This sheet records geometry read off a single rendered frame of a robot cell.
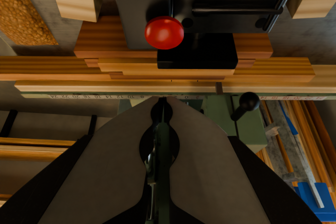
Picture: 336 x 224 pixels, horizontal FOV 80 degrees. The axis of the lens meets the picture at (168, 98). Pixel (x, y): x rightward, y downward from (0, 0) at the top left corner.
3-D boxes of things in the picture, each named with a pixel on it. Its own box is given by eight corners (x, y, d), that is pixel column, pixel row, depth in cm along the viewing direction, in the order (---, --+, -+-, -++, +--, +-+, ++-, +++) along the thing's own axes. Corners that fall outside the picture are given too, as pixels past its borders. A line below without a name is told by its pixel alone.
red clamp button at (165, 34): (184, 12, 14) (185, 22, 14) (182, 43, 17) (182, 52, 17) (143, 12, 14) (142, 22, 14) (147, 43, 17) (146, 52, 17)
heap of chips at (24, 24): (20, -16, 24) (13, -7, 24) (58, 44, 33) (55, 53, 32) (-38, -16, 25) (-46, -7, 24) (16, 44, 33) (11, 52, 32)
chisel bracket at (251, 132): (254, 84, 28) (269, 145, 23) (228, 124, 40) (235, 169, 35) (200, 83, 28) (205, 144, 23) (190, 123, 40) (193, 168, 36)
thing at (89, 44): (261, 15, 28) (273, 51, 25) (258, 23, 29) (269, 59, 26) (84, 15, 28) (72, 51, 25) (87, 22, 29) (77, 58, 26)
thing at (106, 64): (226, 23, 29) (235, 63, 25) (223, 32, 31) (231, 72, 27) (106, 22, 29) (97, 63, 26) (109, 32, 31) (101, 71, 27)
